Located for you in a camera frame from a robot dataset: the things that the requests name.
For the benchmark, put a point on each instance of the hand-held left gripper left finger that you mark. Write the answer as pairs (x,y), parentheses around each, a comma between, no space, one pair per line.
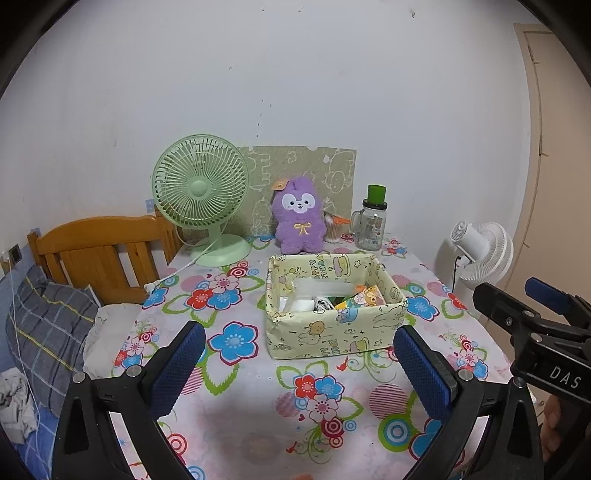
(178,369)

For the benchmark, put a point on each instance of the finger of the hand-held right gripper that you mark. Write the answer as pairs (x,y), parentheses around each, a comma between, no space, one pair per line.
(496,300)
(545,288)

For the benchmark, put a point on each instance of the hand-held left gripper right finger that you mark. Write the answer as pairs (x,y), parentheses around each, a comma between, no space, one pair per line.
(422,374)

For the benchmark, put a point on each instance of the cartoon printed tissue packet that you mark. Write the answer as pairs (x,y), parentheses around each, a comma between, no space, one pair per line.
(367,297)

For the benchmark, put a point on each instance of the green and orange tissue packet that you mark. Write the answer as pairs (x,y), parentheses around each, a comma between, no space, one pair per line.
(341,303)

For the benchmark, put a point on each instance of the yellow cartoon printed storage box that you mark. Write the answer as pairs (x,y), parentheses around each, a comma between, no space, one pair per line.
(323,332)

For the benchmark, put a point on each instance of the white cloth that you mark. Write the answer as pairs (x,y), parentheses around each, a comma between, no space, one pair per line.
(298,305)

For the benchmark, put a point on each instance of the person's right hand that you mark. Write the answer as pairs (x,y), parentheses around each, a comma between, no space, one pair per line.
(551,429)

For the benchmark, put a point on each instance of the white standing fan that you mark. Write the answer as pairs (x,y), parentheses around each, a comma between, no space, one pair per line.
(494,258)

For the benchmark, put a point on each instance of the white pillow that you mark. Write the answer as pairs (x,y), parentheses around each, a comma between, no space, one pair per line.
(111,332)

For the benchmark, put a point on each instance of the floral tablecloth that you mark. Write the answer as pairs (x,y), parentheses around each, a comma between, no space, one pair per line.
(258,406)

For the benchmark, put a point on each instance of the beige door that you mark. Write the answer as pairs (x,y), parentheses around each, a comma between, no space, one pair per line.
(563,184)

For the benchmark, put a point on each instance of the grey plaid pillow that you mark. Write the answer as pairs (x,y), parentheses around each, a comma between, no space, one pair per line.
(46,332)

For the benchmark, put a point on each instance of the glass jar mug green lid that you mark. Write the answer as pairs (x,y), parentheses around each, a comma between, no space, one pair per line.
(371,230)

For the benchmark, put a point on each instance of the blue bed sheet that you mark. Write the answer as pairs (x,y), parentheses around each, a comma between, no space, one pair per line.
(41,443)

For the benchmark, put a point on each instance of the wooden bed headboard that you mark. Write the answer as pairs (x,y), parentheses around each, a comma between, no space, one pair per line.
(92,235)

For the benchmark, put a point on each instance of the crumpled grey cloth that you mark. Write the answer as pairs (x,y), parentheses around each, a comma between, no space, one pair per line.
(16,406)

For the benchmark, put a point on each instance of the cotton swab container orange lid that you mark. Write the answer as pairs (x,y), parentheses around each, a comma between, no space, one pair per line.
(333,230)

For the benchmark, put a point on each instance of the green desk fan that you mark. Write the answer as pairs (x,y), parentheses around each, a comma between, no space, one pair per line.
(198,189)

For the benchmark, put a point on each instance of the purple plush toy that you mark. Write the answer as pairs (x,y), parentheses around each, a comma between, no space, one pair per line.
(300,230)

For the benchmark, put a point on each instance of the green printed board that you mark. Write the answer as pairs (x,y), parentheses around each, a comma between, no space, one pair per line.
(332,166)

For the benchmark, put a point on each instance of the wall socket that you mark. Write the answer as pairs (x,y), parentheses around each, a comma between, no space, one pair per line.
(15,254)

